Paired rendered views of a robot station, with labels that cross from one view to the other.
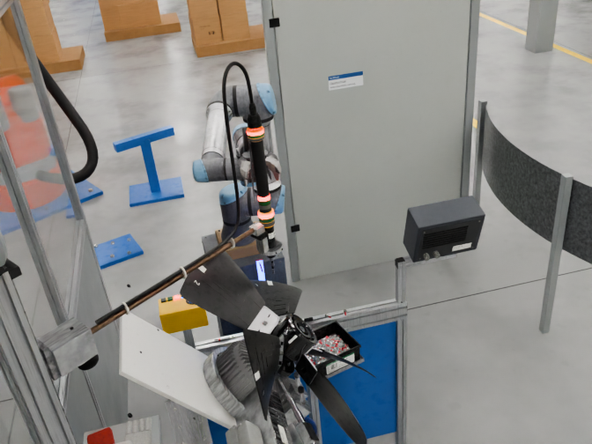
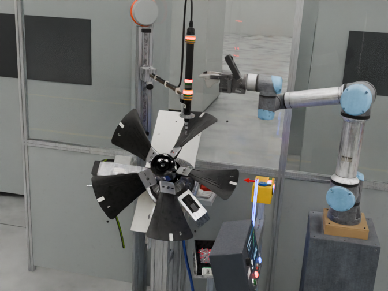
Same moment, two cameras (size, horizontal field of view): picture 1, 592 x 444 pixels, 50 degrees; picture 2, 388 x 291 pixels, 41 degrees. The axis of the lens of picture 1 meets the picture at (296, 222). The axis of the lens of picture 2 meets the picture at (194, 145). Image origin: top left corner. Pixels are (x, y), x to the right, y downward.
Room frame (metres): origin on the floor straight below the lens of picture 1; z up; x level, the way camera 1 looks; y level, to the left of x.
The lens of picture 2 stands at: (2.43, -2.04, 2.04)
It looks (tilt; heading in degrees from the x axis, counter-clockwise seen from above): 17 degrees down; 113
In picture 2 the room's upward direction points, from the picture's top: 3 degrees clockwise
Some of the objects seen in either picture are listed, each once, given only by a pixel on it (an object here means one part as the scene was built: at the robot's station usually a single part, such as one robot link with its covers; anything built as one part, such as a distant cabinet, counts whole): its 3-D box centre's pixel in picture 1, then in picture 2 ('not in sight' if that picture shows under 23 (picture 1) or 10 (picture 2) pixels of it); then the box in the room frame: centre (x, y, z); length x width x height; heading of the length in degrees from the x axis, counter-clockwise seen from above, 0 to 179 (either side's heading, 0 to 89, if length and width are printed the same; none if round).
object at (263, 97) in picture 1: (262, 151); (350, 148); (2.23, 0.10, 1.42); 0.15 x 0.12 x 0.55; 86
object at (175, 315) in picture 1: (183, 313); (262, 190); (1.79, 0.43, 1.02); 0.16 x 0.10 x 0.11; 100
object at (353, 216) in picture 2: (238, 226); (345, 208); (2.24, 0.24, 1.10); 0.15 x 0.15 x 0.10
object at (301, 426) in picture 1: (307, 433); not in sight; (1.15, 0.03, 1.08); 0.07 x 0.04 x 0.06; 21
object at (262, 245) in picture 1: (266, 236); (186, 105); (1.49, 0.09, 1.50); 0.09 x 0.07 x 0.10; 135
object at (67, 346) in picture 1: (65, 347); (148, 74); (1.05, 0.52, 1.54); 0.10 x 0.07 x 0.08; 135
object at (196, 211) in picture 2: not in sight; (193, 208); (1.54, 0.12, 0.98); 0.20 x 0.16 x 0.20; 100
